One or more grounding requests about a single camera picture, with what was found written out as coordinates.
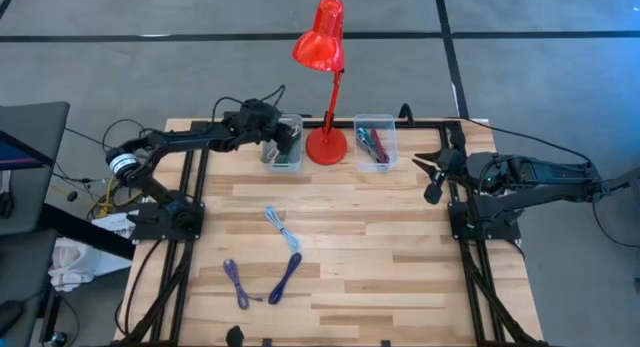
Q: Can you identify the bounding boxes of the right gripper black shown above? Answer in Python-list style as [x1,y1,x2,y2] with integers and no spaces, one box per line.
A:
[412,147,471,206]

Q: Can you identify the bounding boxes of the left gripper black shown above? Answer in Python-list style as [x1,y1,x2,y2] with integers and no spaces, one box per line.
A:
[220,115,296,156]

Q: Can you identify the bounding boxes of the red braided usb cable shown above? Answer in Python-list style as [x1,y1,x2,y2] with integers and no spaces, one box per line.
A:
[368,127,391,165]

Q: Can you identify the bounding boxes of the grey braided usb cable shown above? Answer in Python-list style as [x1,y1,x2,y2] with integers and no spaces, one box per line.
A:
[355,136,375,164]

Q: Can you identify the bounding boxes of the light blue usb cable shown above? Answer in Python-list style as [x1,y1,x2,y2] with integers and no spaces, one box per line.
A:
[263,205,303,254]

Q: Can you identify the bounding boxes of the navy blue braided usb cable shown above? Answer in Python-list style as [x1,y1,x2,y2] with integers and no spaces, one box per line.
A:
[267,251,304,307]

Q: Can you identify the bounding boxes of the purple braided usb cable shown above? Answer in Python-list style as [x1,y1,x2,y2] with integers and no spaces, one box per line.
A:
[222,258,265,311]

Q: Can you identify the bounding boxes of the white plastic bin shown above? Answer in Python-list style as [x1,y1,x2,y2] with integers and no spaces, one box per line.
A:
[260,113,305,175]

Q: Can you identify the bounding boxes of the red desk lamp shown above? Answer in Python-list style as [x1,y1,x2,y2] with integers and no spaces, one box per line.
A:
[291,0,349,167]

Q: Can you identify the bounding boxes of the black arched clamp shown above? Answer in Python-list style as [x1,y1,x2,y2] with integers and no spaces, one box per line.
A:
[397,102,417,128]

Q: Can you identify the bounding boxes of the clear plastic bin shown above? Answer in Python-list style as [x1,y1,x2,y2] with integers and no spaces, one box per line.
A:
[352,113,400,175]

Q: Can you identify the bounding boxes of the white paper sheet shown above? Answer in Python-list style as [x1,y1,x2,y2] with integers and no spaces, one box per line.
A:
[90,210,140,239]

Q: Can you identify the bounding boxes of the grey stand leg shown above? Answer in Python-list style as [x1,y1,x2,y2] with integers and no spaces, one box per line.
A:
[594,165,640,198]

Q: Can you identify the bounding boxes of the black rounded object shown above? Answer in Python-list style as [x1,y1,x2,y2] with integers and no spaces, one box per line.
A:
[224,324,247,347]

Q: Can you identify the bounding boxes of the white plastic bag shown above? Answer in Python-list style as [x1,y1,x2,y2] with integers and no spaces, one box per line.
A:
[47,236,134,294]

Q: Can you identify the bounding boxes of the dark grey desk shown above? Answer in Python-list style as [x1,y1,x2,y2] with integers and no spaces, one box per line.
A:
[0,100,72,237]

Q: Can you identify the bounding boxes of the laptop with lit screen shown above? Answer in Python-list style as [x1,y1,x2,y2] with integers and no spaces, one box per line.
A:
[0,130,55,171]

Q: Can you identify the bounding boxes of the black aluminium table frame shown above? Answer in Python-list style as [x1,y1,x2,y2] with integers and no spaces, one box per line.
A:
[112,117,544,347]

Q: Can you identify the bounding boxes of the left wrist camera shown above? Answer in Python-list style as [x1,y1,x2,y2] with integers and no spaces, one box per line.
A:
[240,98,282,122]

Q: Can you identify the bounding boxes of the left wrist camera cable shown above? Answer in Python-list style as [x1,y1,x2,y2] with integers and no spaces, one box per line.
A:
[211,84,287,123]

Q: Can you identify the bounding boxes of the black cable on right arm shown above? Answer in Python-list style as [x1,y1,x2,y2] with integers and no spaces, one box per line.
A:
[439,115,594,169]

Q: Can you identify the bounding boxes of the yellow cable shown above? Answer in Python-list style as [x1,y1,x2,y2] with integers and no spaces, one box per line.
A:
[49,175,144,219]

